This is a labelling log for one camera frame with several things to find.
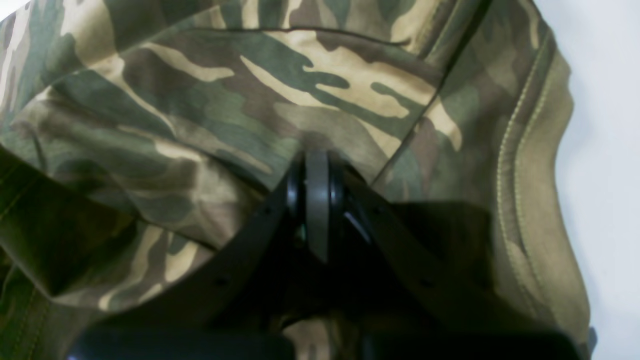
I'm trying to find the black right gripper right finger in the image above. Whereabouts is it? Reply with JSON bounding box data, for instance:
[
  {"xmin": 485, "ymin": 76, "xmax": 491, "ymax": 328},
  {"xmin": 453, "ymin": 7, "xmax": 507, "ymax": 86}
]
[{"xmin": 327, "ymin": 152, "xmax": 581, "ymax": 360}]

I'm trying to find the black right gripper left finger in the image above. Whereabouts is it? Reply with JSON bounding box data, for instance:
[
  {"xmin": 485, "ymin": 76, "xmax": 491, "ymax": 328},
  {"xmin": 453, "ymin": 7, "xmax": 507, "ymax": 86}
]
[{"xmin": 66, "ymin": 153, "xmax": 306, "ymax": 360}]

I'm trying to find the camouflage T-shirt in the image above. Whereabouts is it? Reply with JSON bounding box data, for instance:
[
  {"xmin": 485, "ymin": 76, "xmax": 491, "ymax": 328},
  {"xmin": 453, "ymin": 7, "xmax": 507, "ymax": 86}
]
[{"xmin": 1, "ymin": 0, "xmax": 594, "ymax": 360}]

